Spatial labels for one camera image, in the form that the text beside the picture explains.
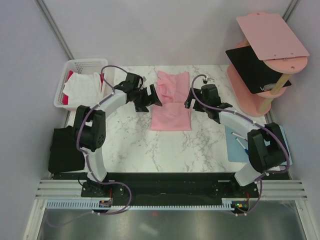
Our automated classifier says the light blue mat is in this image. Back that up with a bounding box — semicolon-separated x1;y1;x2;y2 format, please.
224;124;292;166

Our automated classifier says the blue capped marker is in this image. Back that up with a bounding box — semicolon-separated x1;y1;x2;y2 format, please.
235;137;249;155

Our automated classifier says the white cable duct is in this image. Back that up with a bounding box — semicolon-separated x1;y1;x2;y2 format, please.
46;199;249;211

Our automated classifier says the black t shirt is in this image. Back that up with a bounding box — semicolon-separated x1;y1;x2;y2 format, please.
48;126;85;174

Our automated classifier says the pink t shirt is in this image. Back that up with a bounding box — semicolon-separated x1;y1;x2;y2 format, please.
150;70;192;132

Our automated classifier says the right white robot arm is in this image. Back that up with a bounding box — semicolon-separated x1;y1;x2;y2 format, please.
184;84;290;197

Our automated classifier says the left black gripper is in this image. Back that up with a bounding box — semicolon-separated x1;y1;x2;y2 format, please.
132;85;162;113

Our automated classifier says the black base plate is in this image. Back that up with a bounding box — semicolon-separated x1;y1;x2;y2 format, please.
53;172;259;207

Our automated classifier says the red capped marker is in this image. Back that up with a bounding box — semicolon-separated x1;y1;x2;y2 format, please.
231;132;248;141

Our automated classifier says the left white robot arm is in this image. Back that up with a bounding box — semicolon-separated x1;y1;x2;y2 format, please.
72;72;163;197

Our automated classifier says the white t shirt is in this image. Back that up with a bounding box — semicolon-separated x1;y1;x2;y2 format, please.
63;71;106;108

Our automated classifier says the black board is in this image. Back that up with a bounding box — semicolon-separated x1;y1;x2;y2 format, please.
225;46;283;94

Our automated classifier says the pink tiered shelf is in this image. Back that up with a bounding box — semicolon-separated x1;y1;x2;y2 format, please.
227;12;310;117

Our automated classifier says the white plastic basket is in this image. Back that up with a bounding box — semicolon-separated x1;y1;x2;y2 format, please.
53;58;111;111

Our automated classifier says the red t shirt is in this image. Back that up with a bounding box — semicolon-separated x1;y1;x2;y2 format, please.
62;70;105;106

